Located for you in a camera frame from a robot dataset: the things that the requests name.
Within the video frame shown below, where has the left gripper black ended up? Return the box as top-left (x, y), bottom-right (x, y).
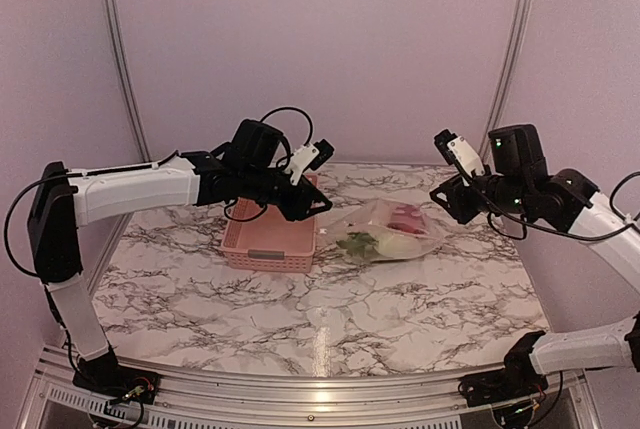
top-left (241, 163), bottom-right (333, 221)

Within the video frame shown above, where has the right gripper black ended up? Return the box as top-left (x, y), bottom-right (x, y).
top-left (430, 164), bottom-right (531, 224)

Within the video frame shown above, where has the clear zip top bag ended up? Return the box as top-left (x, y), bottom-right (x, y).
top-left (318, 199), bottom-right (444, 265)

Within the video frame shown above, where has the red pepper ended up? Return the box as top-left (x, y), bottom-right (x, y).
top-left (386, 204), bottom-right (427, 235)

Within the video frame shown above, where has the white cabbage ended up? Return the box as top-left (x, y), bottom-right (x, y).
top-left (336, 232), bottom-right (429, 262)

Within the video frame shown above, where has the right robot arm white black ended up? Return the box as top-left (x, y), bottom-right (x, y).
top-left (430, 168), bottom-right (639, 397)

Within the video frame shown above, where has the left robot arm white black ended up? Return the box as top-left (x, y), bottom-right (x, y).
top-left (27, 143), bottom-right (332, 394)

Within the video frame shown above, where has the pink plastic basket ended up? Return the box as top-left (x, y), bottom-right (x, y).
top-left (220, 199), bottom-right (317, 273)

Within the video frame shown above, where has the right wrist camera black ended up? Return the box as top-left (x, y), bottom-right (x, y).
top-left (433, 123), bottom-right (547, 180)

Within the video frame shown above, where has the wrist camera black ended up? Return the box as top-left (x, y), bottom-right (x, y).
top-left (433, 123), bottom-right (547, 180)
top-left (229, 118), bottom-right (335, 185)

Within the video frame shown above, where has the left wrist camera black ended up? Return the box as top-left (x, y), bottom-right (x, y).
top-left (229, 118), bottom-right (335, 185)

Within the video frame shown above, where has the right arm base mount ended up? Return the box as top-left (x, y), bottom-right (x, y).
top-left (458, 331), bottom-right (548, 407)

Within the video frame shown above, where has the aluminium front rail frame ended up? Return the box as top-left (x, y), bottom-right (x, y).
top-left (14, 343), bottom-right (609, 429)

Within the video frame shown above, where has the right aluminium corner post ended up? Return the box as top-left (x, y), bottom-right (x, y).
top-left (485, 0), bottom-right (532, 132)

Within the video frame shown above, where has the aluminium corner post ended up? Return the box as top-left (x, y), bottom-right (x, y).
top-left (485, 0), bottom-right (532, 132)
top-left (102, 0), bottom-right (151, 162)

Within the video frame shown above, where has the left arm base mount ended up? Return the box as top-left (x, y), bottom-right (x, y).
top-left (73, 348), bottom-right (160, 404)

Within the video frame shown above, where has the left aluminium corner post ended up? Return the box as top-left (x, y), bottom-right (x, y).
top-left (102, 0), bottom-right (151, 162)

